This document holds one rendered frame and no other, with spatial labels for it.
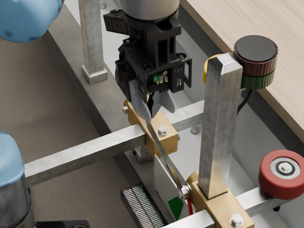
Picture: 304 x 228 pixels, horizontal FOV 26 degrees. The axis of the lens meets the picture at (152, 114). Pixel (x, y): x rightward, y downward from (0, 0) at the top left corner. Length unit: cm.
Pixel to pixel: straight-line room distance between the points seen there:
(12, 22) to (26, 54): 201
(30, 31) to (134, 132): 57
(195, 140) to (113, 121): 20
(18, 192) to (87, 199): 140
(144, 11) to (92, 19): 59
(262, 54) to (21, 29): 35
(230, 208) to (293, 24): 46
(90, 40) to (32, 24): 75
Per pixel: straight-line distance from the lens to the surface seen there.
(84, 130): 236
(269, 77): 91
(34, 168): 118
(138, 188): 129
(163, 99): 96
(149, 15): 81
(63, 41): 162
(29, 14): 67
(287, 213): 134
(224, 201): 106
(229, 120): 94
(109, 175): 222
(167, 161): 105
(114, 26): 93
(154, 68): 85
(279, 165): 108
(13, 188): 75
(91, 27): 140
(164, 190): 123
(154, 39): 82
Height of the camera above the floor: 172
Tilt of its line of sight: 46 degrees down
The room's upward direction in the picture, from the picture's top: straight up
